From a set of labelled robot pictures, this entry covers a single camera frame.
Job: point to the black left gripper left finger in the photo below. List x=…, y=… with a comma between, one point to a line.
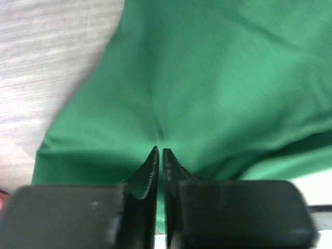
x=65, y=216

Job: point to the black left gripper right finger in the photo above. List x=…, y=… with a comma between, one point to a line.
x=233, y=214

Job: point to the folded pink t-shirt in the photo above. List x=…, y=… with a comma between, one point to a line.
x=3, y=197

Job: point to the green t-shirt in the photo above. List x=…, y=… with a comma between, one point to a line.
x=236, y=89

